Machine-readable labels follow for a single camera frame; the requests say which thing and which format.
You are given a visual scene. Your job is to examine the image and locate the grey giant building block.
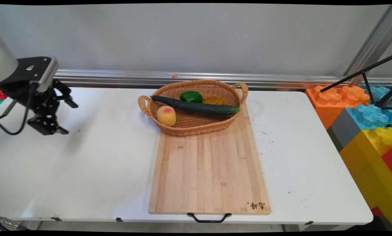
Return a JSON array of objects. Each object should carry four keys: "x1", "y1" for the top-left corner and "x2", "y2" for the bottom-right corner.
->
[{"x1": 327, "y1": 108, "x2": 362, "y2": 152}]

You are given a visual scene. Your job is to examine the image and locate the yellow pink peach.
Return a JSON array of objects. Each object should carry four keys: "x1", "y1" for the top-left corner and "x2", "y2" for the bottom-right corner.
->
[{"x1": 157, "y1": 106, "x2": 177, "y2": 127}]

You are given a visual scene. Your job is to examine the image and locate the blue giant building block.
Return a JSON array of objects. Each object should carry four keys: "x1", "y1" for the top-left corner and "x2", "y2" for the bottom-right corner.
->
[{"x1": 345, "y1": 86, "x2": 392, "y2": 130}]

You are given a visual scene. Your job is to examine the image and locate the aluminium wall rail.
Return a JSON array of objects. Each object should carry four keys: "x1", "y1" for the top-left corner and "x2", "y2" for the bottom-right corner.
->
[{"x1": 53, "y1": 69, "x2": 392, "y2": 89}]

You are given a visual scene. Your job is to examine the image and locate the red giant building block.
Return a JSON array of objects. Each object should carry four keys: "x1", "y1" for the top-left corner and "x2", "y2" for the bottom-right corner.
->
[{"x1": 381, "y1": 147, "x2": 392, "y2": 177}]

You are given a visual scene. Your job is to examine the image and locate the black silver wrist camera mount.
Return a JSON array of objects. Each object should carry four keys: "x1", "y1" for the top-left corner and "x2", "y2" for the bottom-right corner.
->
[{"x1": 0, "y1": 56, "x2": 60, "y2": 93}]

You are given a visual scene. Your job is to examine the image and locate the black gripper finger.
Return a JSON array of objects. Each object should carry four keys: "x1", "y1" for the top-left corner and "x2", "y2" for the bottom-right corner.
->
[
  {"x1": 53, "y1": 79, "x2": 79, "y2": 109},
  {"x1": 27, "y1": 114, "x2": 69, "y2": 136}
]

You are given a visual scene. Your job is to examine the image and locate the dark green cucumber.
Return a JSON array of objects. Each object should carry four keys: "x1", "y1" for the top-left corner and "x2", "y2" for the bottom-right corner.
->
[{"x1": 151, "y1": 95, "x2": 241, "y2": 116}]

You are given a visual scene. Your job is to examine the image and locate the orange bell pepper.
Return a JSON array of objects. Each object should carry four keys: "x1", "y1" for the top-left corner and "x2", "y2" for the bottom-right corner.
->
[{"x1": 202, "y1": 97, "x2": 225, "y2": 106}]

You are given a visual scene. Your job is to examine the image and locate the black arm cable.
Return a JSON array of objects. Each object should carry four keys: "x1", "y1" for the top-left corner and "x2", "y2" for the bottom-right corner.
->
[{"x1": 0, "y1": 83, "x2": 39, "y2": 136}]

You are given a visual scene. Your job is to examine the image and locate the diagonal aluminium post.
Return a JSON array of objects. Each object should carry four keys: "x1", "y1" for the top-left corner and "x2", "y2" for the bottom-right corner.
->
[{"x1": 343, "y1": 5, "x2": 392, "y2": 86}]

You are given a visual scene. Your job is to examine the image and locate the wooden cutting board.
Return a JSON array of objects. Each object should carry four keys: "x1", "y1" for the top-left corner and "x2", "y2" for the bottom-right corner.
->
[{"x1": 148, "y1": 103, "x2": 271, "y2": 224}]

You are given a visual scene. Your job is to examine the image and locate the orange giant building block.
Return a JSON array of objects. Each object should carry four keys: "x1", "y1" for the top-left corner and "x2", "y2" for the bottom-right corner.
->
[{"x1": 305, "y1": 85, "x2": 370, "y2": 130}]

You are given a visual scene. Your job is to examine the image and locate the metal table leg joint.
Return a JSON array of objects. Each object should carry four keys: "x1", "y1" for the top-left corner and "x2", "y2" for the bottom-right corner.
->
[{"x1": 0, "y1": 215, "x2": 29, "y2": 231}]

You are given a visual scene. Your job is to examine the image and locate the green bell pepper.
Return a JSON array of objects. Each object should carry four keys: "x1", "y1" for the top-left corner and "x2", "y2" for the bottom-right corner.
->
[{"x1": 180, "y1": 91, "x2": 203, "y2": 103}]

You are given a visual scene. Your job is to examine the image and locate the black tripod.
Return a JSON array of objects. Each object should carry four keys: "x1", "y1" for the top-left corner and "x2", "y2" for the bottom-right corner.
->
[{"x1": 320, "y1": 53, "x2": 392, "y2": 110}]

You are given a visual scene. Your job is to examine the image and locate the woven wicker basket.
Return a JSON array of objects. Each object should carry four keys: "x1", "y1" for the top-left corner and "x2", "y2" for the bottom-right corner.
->
[{"x1": 138, "y1": 79, "x2": 249, "y2": 137}]

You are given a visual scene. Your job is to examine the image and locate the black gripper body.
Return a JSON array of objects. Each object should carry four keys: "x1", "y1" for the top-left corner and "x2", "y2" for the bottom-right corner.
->
[{"x1": 5, "y1": 81, "x2": 61, "y2": 125}]

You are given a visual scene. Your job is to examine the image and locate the yellow giant building block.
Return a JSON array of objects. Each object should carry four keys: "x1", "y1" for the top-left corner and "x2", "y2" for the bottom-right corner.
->
[{"x1": 339, "y1": 127, "x2": 392, "y2": 230}]

